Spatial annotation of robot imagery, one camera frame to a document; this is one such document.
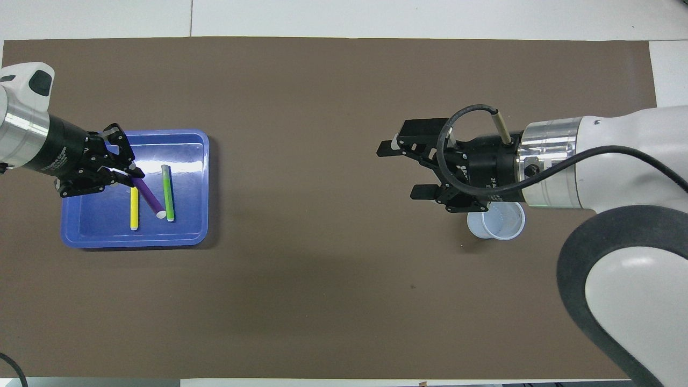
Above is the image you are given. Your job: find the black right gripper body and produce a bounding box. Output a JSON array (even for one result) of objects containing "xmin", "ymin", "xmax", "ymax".
[{"xmin": 457, "ymin": 134, "xmax": 525, "ymax": 205}]

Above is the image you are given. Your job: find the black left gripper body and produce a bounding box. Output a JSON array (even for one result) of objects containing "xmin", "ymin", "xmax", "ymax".
[{"xmin": 33, "ymin": 114, "xmax": 108, "ymax": 181}]

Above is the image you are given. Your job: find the purple pen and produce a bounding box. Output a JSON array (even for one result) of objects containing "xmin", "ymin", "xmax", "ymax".
[{"xmin": 131, "ymin": 175, "xmax": 167, "ymax": 219}]

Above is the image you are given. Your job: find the green pen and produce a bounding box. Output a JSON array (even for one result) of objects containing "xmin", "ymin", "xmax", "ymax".
[{"xmin": 161, "ymin": 164, "xmax": 176, "ymax": 223}]

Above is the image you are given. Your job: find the translucent plastic cup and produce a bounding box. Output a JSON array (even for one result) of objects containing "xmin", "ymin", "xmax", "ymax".
[{"xmin": 467, "ymin": 202, "xmax": 526, "ymax": 241}]

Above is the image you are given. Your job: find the blue plastic tray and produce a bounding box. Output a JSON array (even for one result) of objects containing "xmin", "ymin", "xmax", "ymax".
[{"xmin": 60, "ymin": 129, "xmax": 210, "ymax": 249}]

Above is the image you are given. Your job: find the brown table mat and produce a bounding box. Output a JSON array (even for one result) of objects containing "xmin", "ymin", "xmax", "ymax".
[{"xmin": 0, "ymin": 37, "xmax": 661, "ymax": 379}]

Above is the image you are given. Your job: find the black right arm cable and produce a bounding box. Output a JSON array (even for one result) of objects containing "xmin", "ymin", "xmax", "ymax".
[{"xmin": 436, "ymin": 104, "xmax": 688, "ymax": 195}]

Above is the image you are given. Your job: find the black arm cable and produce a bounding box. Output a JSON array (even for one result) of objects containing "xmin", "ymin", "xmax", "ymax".
[
  {"xmin": 0, "ymin": 352, "xmax": 28, "ymax": 387},
  {"xmin": 436, "ymin": 104, "xmax": 688, "ymax": 195}
]

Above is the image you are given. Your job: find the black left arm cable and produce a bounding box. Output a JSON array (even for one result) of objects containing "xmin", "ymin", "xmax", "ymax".
[{"xmin": 0, "ymin": 352, "xmax": 28, "ymax": 387}]

